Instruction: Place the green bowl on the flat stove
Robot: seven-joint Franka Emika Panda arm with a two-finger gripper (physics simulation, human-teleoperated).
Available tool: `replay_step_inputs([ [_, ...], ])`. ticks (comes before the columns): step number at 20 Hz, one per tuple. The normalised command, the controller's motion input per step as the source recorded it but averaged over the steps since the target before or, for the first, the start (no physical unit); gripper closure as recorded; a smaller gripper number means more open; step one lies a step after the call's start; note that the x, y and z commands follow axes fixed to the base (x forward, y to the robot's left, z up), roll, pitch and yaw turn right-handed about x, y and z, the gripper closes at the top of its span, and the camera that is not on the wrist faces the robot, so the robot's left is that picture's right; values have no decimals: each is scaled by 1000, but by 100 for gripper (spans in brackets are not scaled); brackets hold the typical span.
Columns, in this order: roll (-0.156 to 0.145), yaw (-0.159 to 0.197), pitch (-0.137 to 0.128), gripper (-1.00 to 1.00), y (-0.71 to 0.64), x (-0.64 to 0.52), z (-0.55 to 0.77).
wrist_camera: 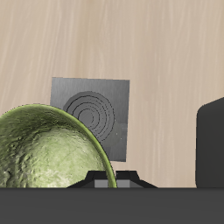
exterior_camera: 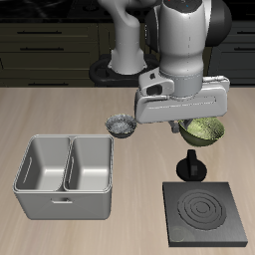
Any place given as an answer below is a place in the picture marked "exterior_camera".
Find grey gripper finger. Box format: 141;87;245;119
168;120;182;134

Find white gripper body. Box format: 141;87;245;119
133;75;231;125

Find dark grey stove plate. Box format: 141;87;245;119
161;181;249;248

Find green bowl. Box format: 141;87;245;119
178;117;226;147

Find white two-bin basket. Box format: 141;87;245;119
12;133;115;221

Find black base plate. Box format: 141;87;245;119
89;54;161;88

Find round black stove knob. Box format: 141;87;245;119
175;148;208;182

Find small grey fluted dish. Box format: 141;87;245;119
105;114;137;139

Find dark kitchen cupboards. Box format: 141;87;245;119
0;19;255;88

